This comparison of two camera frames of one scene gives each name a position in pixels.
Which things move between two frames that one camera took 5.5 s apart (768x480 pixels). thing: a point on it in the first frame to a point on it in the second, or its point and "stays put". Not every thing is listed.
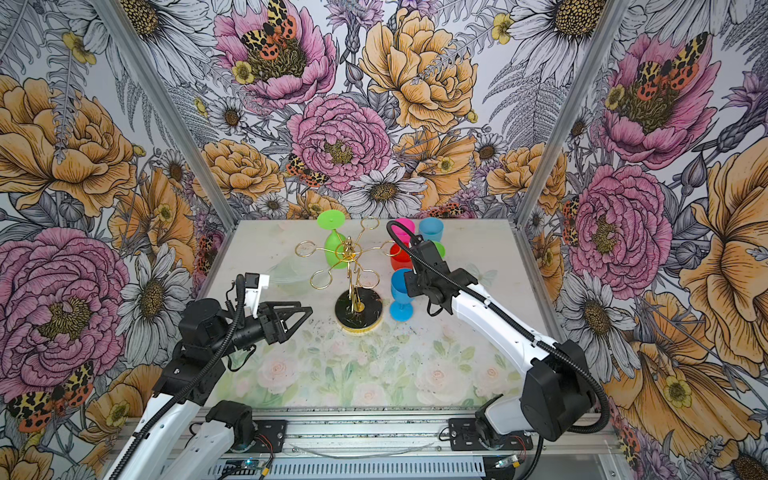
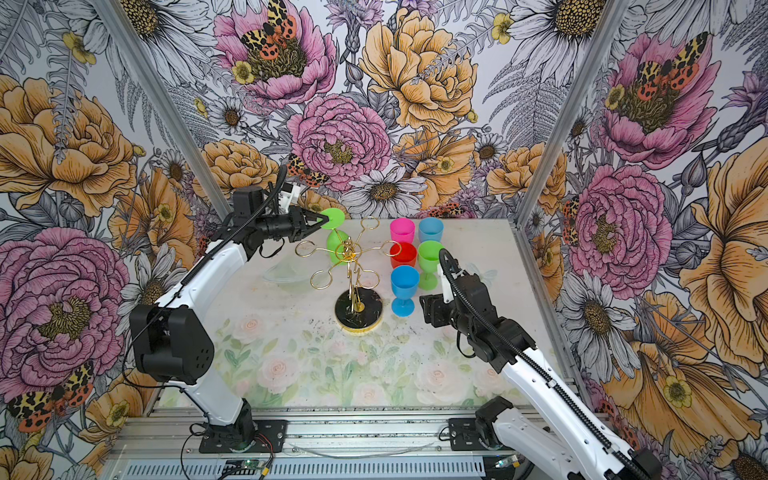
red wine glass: x=399 y=259 stays put
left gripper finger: x=279 y=305 to x=312 y=219
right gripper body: x=416 y=283 to x=442 y=314
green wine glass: x=335 y=244 stays put
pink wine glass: x=401 y=233 stays put
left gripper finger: x=286 y=313 to x=309 y=230
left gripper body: x=272 y=334 to x=284 y=224
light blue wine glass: x=432 y=229 stays put
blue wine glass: x=401 y=308 stays put
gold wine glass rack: x=358 y=310 stays put
